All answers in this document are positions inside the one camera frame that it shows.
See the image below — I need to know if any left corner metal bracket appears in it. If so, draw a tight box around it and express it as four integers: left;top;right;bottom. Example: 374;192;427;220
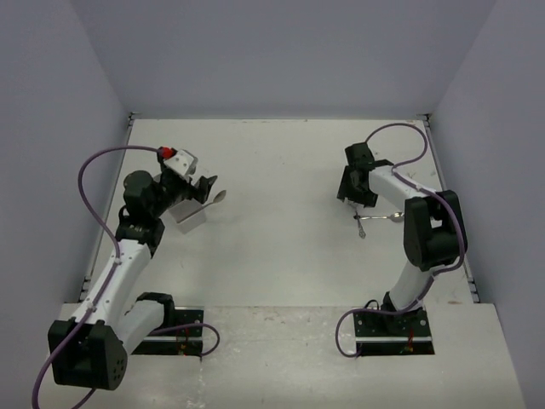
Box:
127;112;141;128

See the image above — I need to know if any small ornate steel spoon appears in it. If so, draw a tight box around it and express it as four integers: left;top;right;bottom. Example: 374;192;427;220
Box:
351;204;366;239

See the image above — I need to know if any large steel spoon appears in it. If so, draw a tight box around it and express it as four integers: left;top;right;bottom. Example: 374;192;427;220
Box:
180;190;227;222

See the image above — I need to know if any clear plastic utensil container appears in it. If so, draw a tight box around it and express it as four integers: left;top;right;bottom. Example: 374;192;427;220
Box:
169;199;207;234

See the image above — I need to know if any right corner metal bracket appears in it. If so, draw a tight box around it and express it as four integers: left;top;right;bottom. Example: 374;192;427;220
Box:
416;113;431;128

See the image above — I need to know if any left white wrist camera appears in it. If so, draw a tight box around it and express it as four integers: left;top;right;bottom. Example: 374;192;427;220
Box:
163;150;198;178

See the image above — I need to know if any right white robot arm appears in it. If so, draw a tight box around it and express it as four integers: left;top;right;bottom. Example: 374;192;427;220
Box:
337;142;468;335

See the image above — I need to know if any corner metal bracket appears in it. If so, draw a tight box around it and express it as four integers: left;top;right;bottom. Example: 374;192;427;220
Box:
127;112;141;128
416;113;431;128

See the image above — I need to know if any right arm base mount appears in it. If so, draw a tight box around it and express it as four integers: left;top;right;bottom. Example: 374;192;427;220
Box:
334;299;435;359

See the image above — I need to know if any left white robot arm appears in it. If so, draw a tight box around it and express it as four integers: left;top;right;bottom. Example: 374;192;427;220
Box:
48;168;217;390

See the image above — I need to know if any crosswise steel spoon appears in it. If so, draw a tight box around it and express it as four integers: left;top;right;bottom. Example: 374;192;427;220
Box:
353;212;404;222

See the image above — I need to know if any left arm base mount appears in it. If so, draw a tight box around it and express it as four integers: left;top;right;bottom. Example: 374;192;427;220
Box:
132;306;221;359

